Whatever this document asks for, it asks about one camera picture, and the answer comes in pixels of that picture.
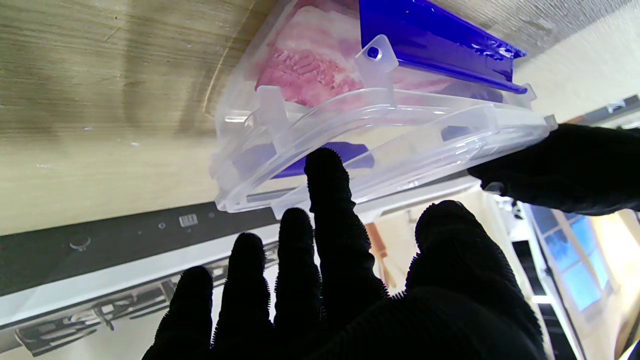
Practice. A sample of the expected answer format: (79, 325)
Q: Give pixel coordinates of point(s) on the clear lid with blue label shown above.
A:
(400, 145)

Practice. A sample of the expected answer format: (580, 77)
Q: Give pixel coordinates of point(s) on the stack of raw bacon slices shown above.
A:
(310, 60)

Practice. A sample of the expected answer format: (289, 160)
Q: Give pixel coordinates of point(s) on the glass window panes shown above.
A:
(575, 270)

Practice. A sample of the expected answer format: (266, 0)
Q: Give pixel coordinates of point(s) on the clear container with blue clips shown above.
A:
(425, 40)

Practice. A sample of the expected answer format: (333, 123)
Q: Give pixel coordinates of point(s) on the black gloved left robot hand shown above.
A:
(575, 170)

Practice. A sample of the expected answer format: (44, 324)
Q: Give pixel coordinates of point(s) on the kitchen print backdrop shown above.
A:
(100, 250)

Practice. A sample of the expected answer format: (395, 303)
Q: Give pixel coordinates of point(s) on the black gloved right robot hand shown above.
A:
(400, 330)

